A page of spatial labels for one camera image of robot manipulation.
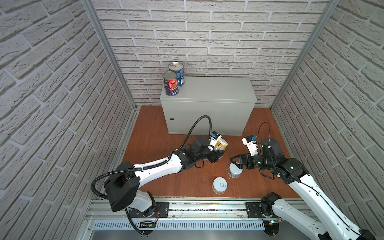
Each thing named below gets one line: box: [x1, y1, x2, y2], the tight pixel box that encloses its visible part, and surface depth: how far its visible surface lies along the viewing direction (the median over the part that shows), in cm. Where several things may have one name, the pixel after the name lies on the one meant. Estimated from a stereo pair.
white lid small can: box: [214, 138, 228, 151], surface depth 74 cm
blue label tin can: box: [168, 61, 185, 87], surface depth 79 cm
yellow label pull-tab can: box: [212, 176, 228, 195], surface depth 79 cm
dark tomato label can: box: [162, 71, 179, 96], surface depth 74 cm
